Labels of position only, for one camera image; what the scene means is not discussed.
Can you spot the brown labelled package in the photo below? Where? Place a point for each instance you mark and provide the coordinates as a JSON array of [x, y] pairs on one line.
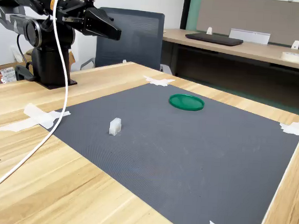
[[7, 75]]

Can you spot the black laptop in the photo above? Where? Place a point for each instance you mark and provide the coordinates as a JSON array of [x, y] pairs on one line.
[[213, 38]]

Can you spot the white crumpled paper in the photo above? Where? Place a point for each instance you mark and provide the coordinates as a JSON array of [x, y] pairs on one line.
[[17, 55]]

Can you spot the round green lid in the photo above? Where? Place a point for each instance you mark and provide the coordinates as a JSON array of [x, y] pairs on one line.
[[186, 102]]

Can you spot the white tape roll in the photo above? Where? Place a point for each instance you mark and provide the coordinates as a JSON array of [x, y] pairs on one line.
[[286, 57]]

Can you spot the black table clamp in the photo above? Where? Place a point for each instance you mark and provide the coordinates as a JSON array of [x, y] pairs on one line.
[[20, 72]]

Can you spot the dark grey office chair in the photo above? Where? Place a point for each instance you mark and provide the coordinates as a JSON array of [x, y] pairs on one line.
[[129, 38]]

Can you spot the small white bracket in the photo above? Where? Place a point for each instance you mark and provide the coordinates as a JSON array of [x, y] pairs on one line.
[[209, 31], [294, 45]]

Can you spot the grey partition panel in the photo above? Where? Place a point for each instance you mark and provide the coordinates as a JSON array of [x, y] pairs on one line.
[[248, 14]]

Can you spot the dark grey mat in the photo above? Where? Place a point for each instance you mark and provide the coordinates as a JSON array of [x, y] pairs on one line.
[[174, 157]]

